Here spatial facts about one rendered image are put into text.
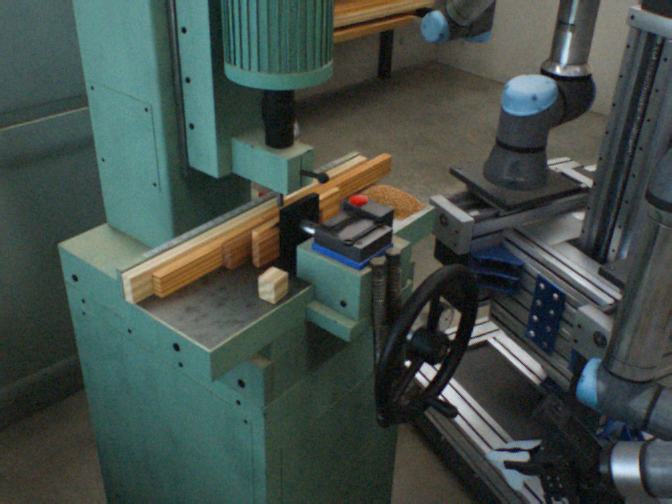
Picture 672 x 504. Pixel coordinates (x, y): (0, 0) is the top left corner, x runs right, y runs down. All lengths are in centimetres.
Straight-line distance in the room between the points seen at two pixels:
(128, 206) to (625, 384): 96
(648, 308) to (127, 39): 93
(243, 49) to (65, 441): 144
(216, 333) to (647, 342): 62
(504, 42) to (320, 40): 383
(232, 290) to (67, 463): 114
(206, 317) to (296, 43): 44
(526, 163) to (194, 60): 82
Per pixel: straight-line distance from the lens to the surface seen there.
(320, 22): 119
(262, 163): 131
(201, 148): 136
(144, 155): 143
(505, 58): 500
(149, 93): 136
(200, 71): 130
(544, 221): 187
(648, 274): 111
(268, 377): 125
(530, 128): 175
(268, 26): 116
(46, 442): 233
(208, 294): 122
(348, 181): 149
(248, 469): 143
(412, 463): 218
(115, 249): 156
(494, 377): 217
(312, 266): 122
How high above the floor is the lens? 160
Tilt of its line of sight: 32 degrees down
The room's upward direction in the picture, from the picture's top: 2 degrees clockwise
